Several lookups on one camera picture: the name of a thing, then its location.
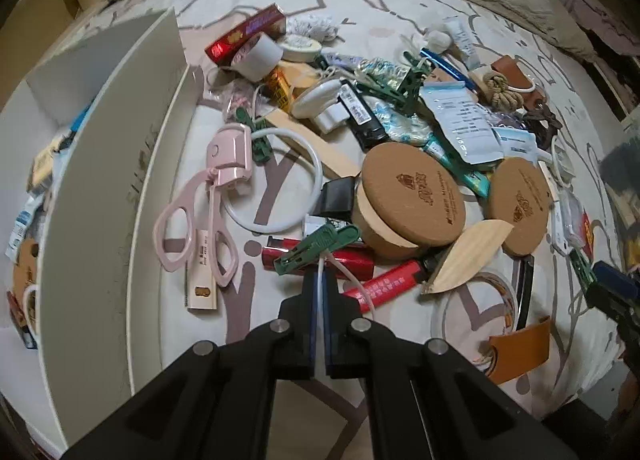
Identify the white tape roll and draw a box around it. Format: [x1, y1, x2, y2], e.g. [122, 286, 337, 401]
[231, 32, 283, 82]

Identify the round cork coaster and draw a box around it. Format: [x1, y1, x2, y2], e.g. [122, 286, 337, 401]
[486, 157, 552, 258]
[361, 142, 465, 246]

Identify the knotted rope ball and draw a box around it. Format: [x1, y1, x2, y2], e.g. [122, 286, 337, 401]
[473, 67, 524, 112]

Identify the leaf shaped wooden piece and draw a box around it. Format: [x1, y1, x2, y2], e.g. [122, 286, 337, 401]
[421, 220, 513, 295]

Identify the white sachet with text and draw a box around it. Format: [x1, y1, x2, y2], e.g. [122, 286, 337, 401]
[420, 81, 503, 165]

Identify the white plastic ring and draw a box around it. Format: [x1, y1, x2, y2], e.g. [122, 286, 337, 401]
[219, 126, 324, 234]

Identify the green clothes peg with cord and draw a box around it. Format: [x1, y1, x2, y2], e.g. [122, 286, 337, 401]
[271, 223, 375, 317]

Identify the black tube with label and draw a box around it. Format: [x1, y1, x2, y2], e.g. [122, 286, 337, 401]
[337, 80, 390, 152]

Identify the black binder clip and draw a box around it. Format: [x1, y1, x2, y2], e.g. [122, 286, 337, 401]
[312, 176, 357, 220]

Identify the pink eyelash curler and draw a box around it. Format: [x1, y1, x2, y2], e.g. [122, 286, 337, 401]
[153, 123, 253, 288]

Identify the red tube with text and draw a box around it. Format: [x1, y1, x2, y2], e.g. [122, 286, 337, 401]
[362, 260, 426, 308]

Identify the brown leather tag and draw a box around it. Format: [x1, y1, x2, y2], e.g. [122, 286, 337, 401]
[486, 316, 551, 384]

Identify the dark red rectangular box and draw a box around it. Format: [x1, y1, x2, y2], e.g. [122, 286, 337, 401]
[205, 4, 286, 66]

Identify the wooden headboard shelf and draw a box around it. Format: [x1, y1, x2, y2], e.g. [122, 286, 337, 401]
[1, 0, 106, 102]

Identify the white cardboard box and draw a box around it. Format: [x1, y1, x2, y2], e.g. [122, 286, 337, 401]
[1, 9, 188, 454]

